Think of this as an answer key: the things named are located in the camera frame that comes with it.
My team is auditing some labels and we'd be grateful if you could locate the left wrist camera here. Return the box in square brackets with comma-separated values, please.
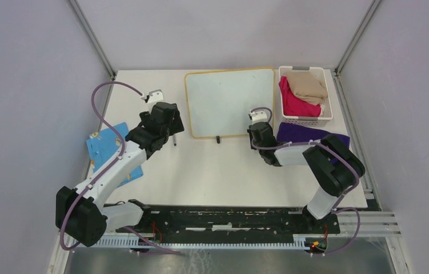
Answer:
[145, 89, 165, 112]

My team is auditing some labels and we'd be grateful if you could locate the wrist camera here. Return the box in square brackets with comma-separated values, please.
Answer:
[145, 89, 165, 112]
[249, 110, 269, 124]

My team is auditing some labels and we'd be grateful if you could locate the beige cloth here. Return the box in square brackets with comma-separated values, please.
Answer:
[285, 71, 328, 106]

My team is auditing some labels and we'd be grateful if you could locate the white plastic basket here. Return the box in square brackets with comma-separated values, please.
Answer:
[278, 66, 333, 127]

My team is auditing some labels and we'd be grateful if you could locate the yellow framed whiteboard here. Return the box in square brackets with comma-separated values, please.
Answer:
[184, 67, 275, 139]

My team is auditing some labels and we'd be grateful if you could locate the white cable duct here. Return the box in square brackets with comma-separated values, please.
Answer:
[94, 236, 310, 251]

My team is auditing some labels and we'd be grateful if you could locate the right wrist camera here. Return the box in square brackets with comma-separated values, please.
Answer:
[249, 110, 269, 124]

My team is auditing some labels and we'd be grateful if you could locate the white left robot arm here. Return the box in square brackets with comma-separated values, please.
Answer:
[55, 102, 184, 251]

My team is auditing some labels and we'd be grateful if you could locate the blue patterned cloth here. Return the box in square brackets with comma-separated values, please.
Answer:
[86, 122, 143, 187]

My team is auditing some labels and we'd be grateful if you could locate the pink cloth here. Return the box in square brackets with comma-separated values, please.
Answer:
[279, 76, 322, 117]

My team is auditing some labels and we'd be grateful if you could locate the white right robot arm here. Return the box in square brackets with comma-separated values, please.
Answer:
[247, 122, 366, 233]

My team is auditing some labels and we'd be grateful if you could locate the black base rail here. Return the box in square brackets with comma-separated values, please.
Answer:
[133, 205, 340, 244]

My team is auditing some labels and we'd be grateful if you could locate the purple cloth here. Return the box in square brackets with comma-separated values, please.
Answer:
[276, 122, 331, 143]

